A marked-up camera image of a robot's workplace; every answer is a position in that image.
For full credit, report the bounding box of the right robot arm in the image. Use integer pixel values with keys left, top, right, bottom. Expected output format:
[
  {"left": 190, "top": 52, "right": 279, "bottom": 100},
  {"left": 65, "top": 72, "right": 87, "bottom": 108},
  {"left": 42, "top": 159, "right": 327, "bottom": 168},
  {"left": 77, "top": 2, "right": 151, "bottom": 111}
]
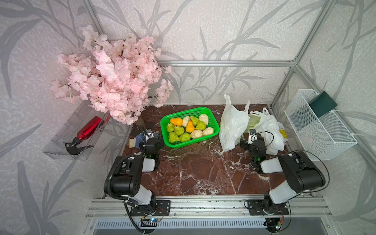
[{"left": 240, "top": 138, "right": 330, "bottom": 210}]

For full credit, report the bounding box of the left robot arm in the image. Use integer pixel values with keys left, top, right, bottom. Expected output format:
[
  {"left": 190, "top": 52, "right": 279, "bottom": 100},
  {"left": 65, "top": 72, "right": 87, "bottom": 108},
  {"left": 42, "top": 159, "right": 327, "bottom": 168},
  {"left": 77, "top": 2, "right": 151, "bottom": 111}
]
[{"left": 104, "top": 136, "right": 164, "bottom": 210}]

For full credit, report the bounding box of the beige pear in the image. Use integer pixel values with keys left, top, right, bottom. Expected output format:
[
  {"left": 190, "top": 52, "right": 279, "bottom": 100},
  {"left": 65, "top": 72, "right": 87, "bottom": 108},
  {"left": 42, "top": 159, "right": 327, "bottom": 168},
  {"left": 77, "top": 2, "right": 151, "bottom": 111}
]
[{"left": 202, "top": 127, "right": 214, "bottom": 136}]

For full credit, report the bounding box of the orange pear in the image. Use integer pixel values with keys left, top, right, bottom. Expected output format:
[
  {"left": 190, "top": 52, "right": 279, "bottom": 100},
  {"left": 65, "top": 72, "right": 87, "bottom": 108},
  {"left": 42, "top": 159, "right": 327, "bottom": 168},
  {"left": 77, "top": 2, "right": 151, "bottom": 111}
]
[
  {"left": 186, "top": 120, "right": 195, "bottom": 133},
  {"left": 169, "top": 117, "right": 183, "bottom": 126}
]

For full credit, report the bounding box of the aluminium front rail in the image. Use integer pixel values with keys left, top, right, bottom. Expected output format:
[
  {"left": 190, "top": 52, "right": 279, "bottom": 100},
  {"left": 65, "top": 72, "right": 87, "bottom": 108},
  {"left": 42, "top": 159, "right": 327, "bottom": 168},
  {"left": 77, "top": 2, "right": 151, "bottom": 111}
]
[{"left": 85, "top": 194, "right": 333, "bottom": 219}]

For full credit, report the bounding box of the red spray bottle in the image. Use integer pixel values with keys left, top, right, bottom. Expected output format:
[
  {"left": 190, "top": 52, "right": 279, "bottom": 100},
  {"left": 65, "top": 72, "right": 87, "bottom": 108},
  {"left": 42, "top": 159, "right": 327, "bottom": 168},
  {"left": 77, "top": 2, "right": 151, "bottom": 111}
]
[{"left": 64, "top": 116, "right": 102, "bottom": 155}]

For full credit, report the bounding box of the green plastic basket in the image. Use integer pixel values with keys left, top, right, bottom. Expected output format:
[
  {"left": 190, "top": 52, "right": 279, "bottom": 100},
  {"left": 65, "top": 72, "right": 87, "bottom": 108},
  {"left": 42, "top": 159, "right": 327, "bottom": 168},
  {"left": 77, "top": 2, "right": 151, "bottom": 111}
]
[{"left": 160, "top": 107, "right": 220, "bottom": 149}]

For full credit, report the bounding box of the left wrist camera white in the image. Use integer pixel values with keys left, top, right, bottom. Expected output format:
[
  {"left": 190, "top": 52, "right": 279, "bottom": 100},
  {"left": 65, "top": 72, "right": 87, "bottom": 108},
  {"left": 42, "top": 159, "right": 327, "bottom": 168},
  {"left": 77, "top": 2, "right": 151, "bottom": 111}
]
[{"left": 144, "top": 129, "right": 160, "bottom": 139}]

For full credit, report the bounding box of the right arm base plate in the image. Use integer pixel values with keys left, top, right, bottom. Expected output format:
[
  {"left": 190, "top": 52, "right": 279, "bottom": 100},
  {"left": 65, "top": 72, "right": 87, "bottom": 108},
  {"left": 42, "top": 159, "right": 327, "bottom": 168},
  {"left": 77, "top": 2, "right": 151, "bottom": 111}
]
[{"left": 244, "top": 199, "right": 290, "bottom": 216}]

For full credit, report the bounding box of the white printed plastic bag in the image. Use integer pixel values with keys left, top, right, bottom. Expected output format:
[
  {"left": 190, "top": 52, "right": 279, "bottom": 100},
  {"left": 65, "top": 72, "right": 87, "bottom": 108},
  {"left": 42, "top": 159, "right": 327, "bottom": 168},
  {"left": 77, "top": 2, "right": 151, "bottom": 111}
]
[{"left": 219, "top": 94, "right": 250, "bottom": 152}]

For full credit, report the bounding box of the white printed bag right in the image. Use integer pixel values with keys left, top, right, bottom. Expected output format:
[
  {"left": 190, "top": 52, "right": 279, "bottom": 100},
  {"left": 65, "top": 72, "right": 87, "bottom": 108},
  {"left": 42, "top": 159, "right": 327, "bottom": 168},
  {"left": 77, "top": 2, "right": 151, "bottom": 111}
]
[{"left": 250, "top": 108, "right": 285, "bottom": 155}]

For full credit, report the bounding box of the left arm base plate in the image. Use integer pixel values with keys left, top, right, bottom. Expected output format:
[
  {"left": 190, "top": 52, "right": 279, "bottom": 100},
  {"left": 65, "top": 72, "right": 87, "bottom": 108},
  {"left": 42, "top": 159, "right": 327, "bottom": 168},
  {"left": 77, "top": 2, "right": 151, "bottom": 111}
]
[{"left": 130, "top": 200, "right": 171, "bottom": 216}]

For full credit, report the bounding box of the white wire mesh basket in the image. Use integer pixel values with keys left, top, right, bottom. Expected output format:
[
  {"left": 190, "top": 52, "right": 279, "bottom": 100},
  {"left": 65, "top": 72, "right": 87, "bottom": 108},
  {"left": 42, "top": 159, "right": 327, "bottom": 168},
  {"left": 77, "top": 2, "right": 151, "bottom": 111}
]
[{"left": 285, "top": 89, "right": 357, "bottom": 161}]

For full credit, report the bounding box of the clear acrylic wall shelf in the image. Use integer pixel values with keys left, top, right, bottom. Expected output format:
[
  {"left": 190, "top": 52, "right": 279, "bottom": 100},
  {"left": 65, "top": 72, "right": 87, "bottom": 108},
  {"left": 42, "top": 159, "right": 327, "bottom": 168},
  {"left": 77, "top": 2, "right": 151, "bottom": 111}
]
[{"left": 43, "top": 101, "right": 111, "bottom": 160}]

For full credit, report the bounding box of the pink cherry blossom tree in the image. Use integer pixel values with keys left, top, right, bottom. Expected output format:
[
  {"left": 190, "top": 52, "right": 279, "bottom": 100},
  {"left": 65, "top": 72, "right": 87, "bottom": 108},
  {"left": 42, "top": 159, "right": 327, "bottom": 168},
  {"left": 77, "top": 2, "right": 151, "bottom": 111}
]
[{"left": 51, "top": 25, "right": 173, "bottom": 124}]

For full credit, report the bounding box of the blue dotted work glove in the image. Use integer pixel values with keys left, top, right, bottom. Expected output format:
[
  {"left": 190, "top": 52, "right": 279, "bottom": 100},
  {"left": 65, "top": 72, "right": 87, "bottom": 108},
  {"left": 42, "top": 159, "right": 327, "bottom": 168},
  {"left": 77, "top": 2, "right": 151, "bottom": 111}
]
[{"left": 128, "top": 135, "right": 147, "bottom": 150}]

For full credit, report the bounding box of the green pear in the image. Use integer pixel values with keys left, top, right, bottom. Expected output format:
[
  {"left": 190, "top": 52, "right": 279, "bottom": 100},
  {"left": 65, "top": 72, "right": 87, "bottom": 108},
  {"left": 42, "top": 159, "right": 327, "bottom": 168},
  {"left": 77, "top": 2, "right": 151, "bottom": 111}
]
[{"left": 195, "top": 121, "right": 207, "bottom": 131}]

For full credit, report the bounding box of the light green plastic bag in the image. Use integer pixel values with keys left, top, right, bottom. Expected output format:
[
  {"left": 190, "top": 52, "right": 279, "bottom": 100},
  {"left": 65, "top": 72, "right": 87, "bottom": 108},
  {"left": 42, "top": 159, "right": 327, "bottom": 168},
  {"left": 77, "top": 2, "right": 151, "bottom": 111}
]
[{"left": 245, "top": 114, "right": 261, "bottom": 132}]

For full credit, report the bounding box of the dark green card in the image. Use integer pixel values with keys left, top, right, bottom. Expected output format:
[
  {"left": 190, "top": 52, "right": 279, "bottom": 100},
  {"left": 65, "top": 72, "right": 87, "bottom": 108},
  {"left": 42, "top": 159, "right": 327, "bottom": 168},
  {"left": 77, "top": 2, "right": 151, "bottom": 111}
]
[{"left": 308, "top": 91, "right": 338, "bottom": 118}]

